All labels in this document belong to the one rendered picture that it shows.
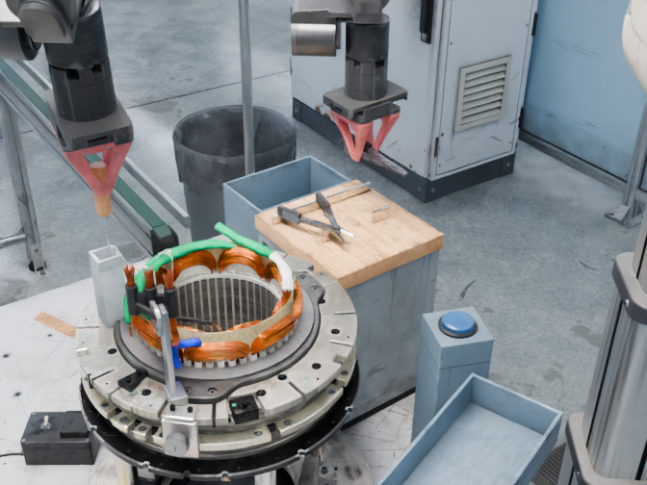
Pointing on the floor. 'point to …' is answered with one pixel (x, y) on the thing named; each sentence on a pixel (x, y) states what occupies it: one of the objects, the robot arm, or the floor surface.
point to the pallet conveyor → (141, 212)
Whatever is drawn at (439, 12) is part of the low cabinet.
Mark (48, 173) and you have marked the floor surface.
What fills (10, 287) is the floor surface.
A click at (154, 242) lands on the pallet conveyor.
